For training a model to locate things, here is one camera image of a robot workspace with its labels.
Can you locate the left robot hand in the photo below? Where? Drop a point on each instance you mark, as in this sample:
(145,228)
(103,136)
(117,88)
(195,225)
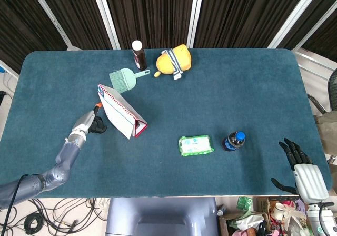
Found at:
(84,121)

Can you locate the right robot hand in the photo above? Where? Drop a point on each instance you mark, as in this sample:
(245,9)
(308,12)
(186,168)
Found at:
(305,172)

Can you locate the desk calendar with red base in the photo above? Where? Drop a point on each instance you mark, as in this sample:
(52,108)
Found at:
(119,112)

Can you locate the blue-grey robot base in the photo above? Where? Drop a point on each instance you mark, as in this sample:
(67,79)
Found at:
(162,216)

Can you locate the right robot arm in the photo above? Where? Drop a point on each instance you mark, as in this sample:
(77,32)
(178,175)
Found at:
(319,218)

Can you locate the green hand brush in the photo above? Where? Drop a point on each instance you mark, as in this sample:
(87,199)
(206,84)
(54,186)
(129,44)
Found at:
(123,79)

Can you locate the cardboard box of clutter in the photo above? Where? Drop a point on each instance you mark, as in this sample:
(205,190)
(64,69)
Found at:
(263,218)

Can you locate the dark bottle with blue cap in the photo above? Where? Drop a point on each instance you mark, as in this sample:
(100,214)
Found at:
(234,141)

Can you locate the office chair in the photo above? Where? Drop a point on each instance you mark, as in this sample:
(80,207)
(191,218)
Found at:
(325,93)

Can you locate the brown bottle with white cap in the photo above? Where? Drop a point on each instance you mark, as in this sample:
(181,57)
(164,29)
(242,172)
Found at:
(139,57)

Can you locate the yellow plush toy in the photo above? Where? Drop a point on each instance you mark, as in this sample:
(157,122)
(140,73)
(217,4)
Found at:
(172,60)

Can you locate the green wet wipes pack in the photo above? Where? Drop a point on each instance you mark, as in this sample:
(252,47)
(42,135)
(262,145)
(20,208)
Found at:
(195,145)

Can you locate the white folding screen frame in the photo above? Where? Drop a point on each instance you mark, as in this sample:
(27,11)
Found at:
(108,14)

